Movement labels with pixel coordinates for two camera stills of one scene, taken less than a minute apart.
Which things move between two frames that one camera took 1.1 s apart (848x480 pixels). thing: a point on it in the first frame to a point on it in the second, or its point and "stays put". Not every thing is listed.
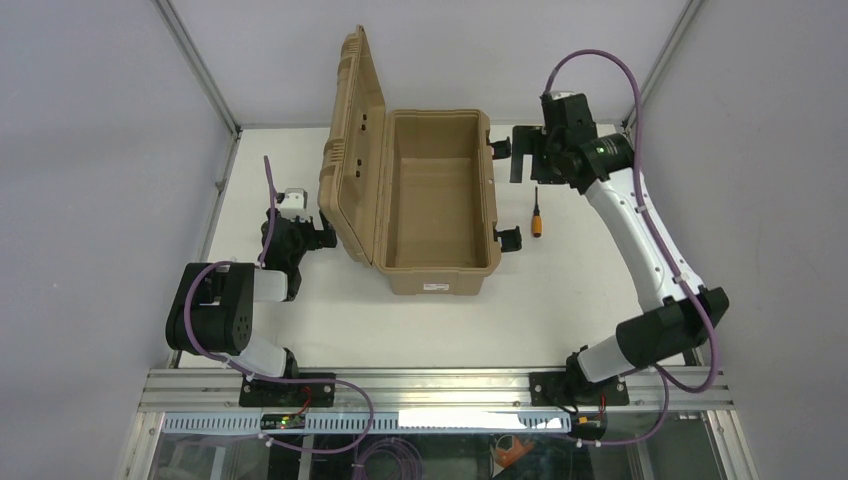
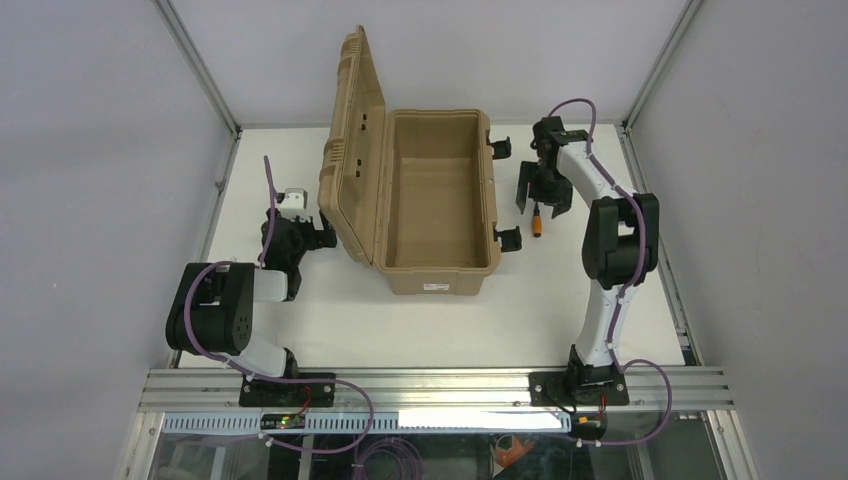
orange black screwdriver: x=537 y=222 stays put
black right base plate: x=572 y=389 stays put
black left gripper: x=314 y=232 stays put
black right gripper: x=521 y=153 to x=545 y=188
